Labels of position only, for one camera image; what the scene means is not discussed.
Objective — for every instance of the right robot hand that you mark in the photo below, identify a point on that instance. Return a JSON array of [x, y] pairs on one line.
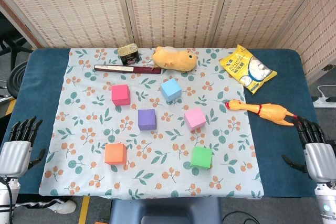
[[321, 161]]

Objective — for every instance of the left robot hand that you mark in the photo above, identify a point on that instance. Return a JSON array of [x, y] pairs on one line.
[[14, 158]]

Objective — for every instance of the orange foam cube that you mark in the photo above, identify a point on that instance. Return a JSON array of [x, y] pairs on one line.
[[115, 154]]

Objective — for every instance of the magenta foam cube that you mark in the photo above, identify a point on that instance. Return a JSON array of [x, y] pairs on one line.
[[120, 95]]

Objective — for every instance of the light pink foam cube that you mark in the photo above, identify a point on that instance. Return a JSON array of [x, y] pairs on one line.
[[194, 119]]

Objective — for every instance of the light blue foam cube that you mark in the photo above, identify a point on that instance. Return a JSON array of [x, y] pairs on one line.
[[171, 90]]

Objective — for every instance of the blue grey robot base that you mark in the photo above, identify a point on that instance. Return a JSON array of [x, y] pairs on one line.
[[162, 208]]

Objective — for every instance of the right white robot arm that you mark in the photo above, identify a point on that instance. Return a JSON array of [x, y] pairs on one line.
[[325, 203]]

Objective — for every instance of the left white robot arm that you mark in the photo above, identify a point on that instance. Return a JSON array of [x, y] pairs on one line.
[[8, 192]]

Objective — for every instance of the black striped trouser leg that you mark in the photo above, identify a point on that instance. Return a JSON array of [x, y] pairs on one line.
[[34, 204]]

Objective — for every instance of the white power strip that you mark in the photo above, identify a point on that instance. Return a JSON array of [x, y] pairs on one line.
[[325, 102]]

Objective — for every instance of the white shoe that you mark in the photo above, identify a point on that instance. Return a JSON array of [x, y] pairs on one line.
[[65, 207]]

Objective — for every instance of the yellow rubber chicken toy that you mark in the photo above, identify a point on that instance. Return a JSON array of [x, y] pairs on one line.
[[267, 111]]

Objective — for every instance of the black round stool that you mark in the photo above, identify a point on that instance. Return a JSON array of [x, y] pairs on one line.
[[15, 75]]

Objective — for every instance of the dark blue table cover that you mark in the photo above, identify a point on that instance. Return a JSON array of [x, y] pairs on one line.
[[44, 58]]

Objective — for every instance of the black office chair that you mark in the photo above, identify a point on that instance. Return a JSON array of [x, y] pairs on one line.
[[15, 48]]

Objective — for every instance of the green foam cube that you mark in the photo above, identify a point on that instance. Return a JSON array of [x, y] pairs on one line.
[[201, 158]]

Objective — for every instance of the yellow marshmallow bag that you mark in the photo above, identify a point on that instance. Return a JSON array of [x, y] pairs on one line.
[[244, 66]]

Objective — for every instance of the purple foam cube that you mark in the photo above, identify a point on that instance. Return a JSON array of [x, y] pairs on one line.
[[147, 120]]

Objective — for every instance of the long dark red box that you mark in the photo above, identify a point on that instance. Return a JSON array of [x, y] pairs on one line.
[[126, 69]]

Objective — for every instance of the floral print tablecloth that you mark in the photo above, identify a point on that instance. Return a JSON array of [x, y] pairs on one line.
[[157, 176]]

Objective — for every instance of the gold black tin can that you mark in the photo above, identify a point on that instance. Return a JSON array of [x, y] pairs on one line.
[[128, 54]]

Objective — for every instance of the yellow plush duck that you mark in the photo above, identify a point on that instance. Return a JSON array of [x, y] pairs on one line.
[[176, 60]]

